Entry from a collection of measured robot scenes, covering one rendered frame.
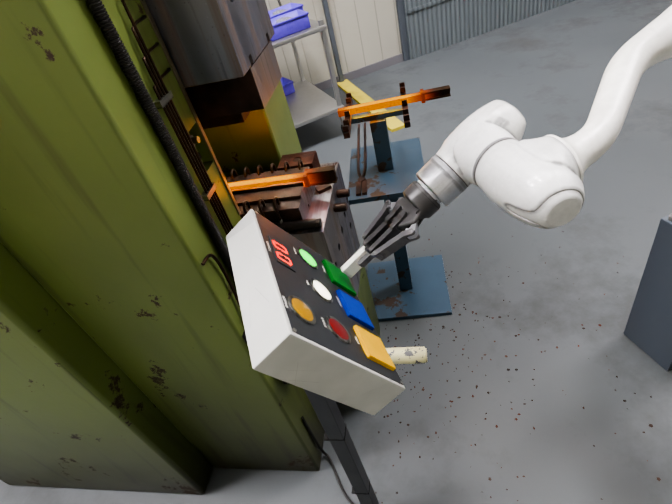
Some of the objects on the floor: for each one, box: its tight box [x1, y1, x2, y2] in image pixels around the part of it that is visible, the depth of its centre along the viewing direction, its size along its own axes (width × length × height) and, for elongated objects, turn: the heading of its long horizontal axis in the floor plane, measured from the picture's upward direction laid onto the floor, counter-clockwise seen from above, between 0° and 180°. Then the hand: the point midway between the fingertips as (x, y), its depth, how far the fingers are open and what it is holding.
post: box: [304, 389, 379, 504], centre depth 114 cm, size 4×4×108 cm
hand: (357, 261), depth 91 cm, fingers closed
